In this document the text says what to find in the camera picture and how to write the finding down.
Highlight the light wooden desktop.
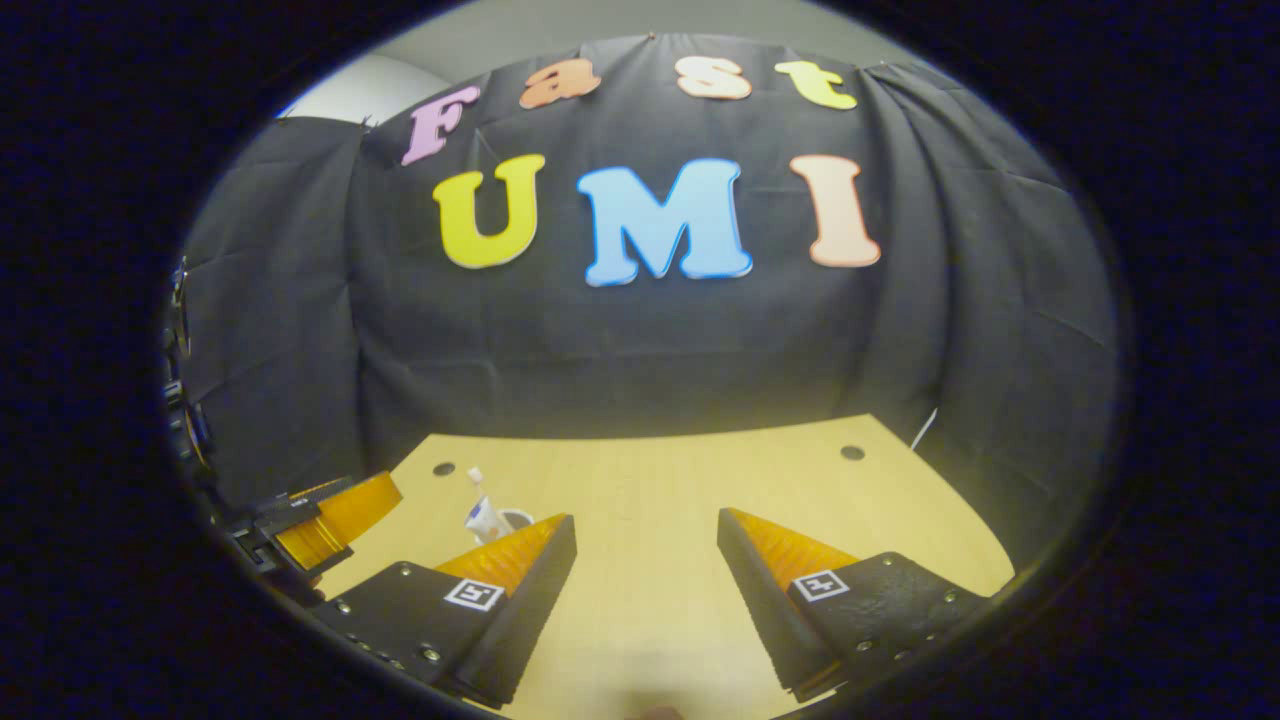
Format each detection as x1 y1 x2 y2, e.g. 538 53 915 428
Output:
315 415 1016 720

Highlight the white toothpaste tube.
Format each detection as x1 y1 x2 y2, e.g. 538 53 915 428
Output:
464 495 511 546

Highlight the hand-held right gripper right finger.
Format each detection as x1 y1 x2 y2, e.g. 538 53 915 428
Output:
716 507 1001 703

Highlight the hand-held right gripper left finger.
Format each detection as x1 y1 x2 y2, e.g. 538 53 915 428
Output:
310 513 579 709

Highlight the black backdrop cloth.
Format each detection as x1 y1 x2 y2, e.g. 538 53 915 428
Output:
165 35 1121 541

